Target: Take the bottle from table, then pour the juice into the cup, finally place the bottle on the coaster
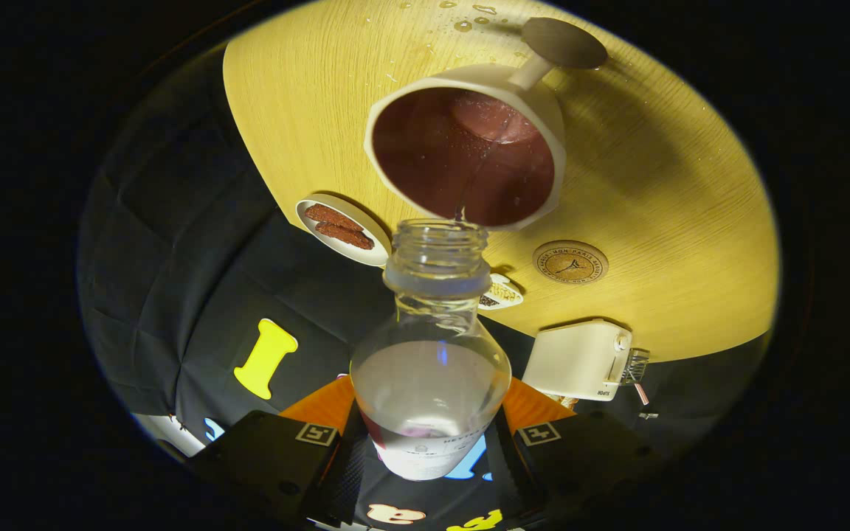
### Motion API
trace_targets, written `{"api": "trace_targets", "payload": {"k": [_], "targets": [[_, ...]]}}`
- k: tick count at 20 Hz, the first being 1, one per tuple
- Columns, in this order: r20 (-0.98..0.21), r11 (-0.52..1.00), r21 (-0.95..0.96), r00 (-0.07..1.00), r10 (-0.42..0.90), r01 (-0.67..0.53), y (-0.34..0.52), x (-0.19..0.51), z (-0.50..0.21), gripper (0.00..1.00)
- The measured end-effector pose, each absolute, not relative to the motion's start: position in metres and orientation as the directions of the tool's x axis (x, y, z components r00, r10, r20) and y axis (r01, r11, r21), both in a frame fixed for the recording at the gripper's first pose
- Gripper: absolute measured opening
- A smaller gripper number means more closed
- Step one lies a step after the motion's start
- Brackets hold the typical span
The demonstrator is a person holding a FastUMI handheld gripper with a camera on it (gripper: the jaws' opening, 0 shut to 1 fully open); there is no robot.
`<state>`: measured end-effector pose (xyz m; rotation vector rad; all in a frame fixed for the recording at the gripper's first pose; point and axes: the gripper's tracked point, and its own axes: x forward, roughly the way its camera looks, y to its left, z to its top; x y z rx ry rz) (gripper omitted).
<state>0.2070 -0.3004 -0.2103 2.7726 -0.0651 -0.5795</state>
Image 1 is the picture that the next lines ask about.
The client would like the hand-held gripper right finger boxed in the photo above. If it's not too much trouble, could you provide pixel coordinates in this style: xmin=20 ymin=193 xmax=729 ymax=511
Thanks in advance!
xmin=486 ymin=376 xmax=663 ymax=528

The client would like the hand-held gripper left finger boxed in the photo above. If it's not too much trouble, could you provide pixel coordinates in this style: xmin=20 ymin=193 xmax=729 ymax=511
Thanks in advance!
xmin=193 ymin=375 xmax=370 ymax=528

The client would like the clear juice bottle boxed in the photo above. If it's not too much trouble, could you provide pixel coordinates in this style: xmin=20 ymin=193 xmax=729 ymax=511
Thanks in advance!
xmin=350 ymin=218 xmax=513 ymax=482

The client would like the round printed coaster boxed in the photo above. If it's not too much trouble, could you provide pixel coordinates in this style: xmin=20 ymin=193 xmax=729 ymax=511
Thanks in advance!
xmin=532 ymin=240 xmax=609 ymax=285

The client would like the cream cup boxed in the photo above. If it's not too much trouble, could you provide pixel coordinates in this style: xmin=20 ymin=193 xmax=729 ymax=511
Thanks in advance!
xmin=363 ymin=53 xmax=567 ymax=232

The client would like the cream toaster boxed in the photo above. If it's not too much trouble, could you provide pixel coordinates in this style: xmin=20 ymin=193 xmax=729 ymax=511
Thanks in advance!
xmin=522 ymin=319 xmax=633 ymax=402

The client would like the small white divided dish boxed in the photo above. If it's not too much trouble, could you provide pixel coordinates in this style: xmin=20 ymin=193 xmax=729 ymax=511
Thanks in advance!
xmin=478 ymin=273 xmax=525 ymax=311

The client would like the white round plate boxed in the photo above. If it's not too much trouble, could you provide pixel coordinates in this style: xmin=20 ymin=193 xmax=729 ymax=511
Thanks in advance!
xmin=295 ymin=193 xmax=393 ymax=268

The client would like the red heart-shaped cookie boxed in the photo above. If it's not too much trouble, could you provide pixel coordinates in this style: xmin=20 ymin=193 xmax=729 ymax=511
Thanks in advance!
xmin=314 ymin=222 xmax=376 ymax=251
xmin=304 ymin=204 xmax=364 ymax=233

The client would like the wooden table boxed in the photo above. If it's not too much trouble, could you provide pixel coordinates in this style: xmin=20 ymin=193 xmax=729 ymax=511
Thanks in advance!
xmin=222 ymin=0 xmax=780 ymax=364

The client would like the wire mesh basket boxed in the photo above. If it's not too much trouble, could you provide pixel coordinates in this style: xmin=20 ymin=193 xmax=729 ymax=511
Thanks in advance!
xmin=621 ymin=348 xmax=652 ymax=386

